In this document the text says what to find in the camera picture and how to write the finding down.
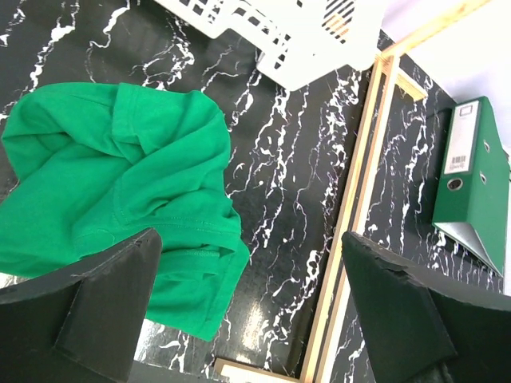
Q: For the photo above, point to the wooden hanger stand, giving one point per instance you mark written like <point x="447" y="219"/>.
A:
<point x="335" y="291"/>

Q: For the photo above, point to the white plastic basket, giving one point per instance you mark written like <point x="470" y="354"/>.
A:
<point x="299" y="41"/>

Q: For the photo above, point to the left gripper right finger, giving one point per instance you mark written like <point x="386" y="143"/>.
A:
<point x="421" y="326"/>

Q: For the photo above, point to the green ring binder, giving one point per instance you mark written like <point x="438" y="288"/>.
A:
<point x="471" y="205"/>

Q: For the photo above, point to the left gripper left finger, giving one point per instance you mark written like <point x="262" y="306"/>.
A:
<point x="80" y="323"/>

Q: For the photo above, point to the green t shirt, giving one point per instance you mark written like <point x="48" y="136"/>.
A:
<point x="97" y="163"/>

